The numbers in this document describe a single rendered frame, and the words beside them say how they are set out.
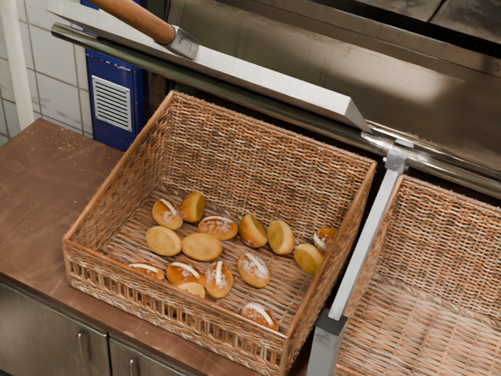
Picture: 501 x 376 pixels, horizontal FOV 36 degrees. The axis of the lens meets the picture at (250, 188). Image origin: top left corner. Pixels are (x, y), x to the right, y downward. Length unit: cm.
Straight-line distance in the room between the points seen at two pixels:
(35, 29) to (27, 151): 33
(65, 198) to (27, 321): 32
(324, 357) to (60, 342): 83
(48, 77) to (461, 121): 118
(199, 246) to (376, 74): 57
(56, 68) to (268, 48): 70
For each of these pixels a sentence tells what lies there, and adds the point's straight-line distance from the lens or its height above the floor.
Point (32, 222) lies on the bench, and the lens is 198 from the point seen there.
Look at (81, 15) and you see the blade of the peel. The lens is 133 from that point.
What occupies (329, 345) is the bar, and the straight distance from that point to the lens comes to 130.
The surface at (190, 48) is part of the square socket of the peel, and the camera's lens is 120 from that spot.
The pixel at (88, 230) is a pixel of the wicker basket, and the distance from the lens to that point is 179.
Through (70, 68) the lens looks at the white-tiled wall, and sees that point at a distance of 217.
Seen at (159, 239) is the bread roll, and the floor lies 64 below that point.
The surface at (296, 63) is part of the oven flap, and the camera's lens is 175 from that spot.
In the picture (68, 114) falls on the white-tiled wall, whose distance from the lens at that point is 228.
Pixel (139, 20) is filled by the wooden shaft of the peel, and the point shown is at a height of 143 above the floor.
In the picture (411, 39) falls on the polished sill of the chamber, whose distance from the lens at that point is 161.
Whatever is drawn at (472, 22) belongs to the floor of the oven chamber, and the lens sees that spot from 168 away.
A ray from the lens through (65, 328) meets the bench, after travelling 189.
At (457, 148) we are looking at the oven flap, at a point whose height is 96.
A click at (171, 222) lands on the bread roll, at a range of 189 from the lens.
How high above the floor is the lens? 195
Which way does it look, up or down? 42 degrees down
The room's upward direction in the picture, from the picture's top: 5 degrees clockwise
